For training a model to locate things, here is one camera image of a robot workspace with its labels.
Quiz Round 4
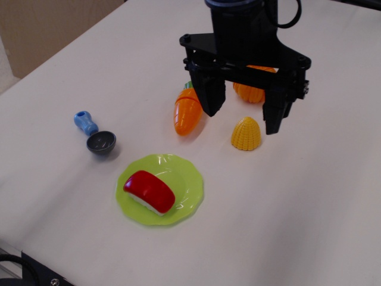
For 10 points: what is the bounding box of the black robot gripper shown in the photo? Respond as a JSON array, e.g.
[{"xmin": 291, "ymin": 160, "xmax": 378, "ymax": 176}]
[{"xmin": 180, "ymin": 1, "xmax": 311, "ymax": 135}]

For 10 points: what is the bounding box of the red toy sushi piece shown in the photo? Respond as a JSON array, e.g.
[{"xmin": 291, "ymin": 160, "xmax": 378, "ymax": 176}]
[{"xmin": 123, "ymin": 170, "xmax": 176, "ymax": 216}]

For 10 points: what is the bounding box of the lime green plastic plate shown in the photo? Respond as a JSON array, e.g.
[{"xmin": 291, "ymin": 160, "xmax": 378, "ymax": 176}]
[{"xmin": 115, "ymin": 154, "xmax": 204, "ymax": 226}]

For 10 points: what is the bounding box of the orange toy pumpkin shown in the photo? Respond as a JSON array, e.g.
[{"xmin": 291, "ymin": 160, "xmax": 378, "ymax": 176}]
[{"xmin": 233, "ymin": 65, "xmax": 277, "ymax": 104}]

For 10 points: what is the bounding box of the yellow toy corn piece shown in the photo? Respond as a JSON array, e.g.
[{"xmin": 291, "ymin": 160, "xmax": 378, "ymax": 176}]
[{"xmin": 231, "ymin": 117, "xmax": 261, "ymax": 151}]

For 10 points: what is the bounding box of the orange toy carrot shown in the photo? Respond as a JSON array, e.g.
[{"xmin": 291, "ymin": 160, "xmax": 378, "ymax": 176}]
[{"xmin": 173, "ymin": 81, "xmax": 203, "ymax": 136}]

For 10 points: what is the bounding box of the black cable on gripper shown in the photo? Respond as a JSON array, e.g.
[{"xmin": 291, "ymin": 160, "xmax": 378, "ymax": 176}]
[{"xmin": 264, "ymin": 0, "xmax": 303, "ymax": 30}]

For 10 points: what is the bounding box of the blue handled grey toy scoop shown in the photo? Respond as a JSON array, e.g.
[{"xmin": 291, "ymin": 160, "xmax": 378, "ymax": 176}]
[{"xmin": 74, "ymin": 111, "xmax": 116, "ymax": 156}]

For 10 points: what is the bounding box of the black bracket with screw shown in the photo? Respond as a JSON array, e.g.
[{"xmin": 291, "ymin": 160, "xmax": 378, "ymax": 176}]
[{"xmin": 21, "ymin": 252, "xmax": 74, "ymax": 286}]

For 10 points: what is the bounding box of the black cable at corner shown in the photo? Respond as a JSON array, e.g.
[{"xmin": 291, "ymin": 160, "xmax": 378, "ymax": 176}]
[{"xmin": 0, "ymin": 253, "xmax": 39, "ymax": 286}]

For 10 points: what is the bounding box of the aluminium table edge rail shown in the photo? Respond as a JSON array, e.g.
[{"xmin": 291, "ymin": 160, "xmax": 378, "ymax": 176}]
[{"xmin": 0, "ymin": 238, "xmax": 23, "ymax": 279}]

